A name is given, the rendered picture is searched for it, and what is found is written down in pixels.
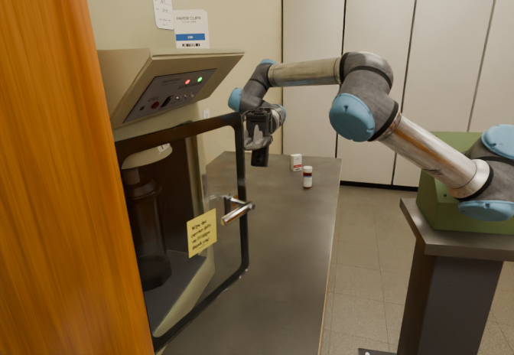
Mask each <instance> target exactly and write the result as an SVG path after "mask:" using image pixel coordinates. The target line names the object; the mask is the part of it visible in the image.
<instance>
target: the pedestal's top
mask: <svg viewBox="0 0 514 355"><path fill-rule="evenodd" d="M416 199H417V198H406V197H401V199H400V204H399V206H400V208H401V210H402V212H403V214H404V216H405V218H406V220H407V222H408V225H409V226H410V227H411V229H412V232H413V233H414V235H415V238H416V240H417V241H418V244H419V246H420V247H421V250H422V252H423V253H424V254H426V255H435V256H453V257H461V258H471V259H488V260H497V261H507V262H514V235H509V234H498V233H476V232H465V231H453V230H433V229H432V227H431V225H430V223H429V222H428V221H427V219H426V218H425V215H424V214H423V213H422V212H421V210H420V208H419V206H418V205H417V204H416Z"/></svg>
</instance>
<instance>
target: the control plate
mask: <svg viewBox="0 0 514 355"><path fill-rule="evenodd" d="M216 70H217V68H215V69H209V70H198V71H192V72H186V73H176V74H169V75H164V76H157V77H154V79H153V80H152V81H151V83H150V84H149V85H148V87H147V89H146V90H145V91H144V92H143V94H142V96H141V97H140V99H139V100H138V102H137V103H136V104H135V106H134V107H133V109H132V110H131V112H130V113H129V114H128V116H127V117H126V119H125V120H124V122H123V123H126V122H130V121H132V120H135V119H140V118H142V117H145V116H149V115H151V114H154V113H157V112H161V111H164V110H166V109H170V108H174V107H176V106H180V105H183V104H185V103H189V102H191V101H192V99H193V98H194V97H195V96H196V95H197V94H198V92H199V91H200V90H201V88H202V87H203V86H204V84H205V83H206V82H207V81H208V79H209V78H211V76H212V75H213V74H214V72H215V71H216ZM200 77H202V79H201V80H200V81H199V82H197V81H198V79H199V78H200ZM189 79H190V81H189V83H187V84H185V82H186V81H187V80H189ZM191 93H193V96H189V95H190V94H191ZM185 94H186V97H187V98H186V99H185V98H182V97H183V95H185ZM169 96H173V98H172V99H171V101H170V102H169V103H168V104H167V105H166V106H165V107H161V105H162V104H163V103H164V101H165V100H166V99H167V98H168V97H169ZM177 96H179V100H178V101H177V100H175V98H176V97H177ZM157 101H158V102H159V106H158V107H157V108H156V109H152V108H151V106H152V105H153V104H154V103H155V102H157ZM142 106H145V108H144V109H143V110H142V111H139V109H140V108H141V107H142ZM160 107H161V108H160Z"/></svg>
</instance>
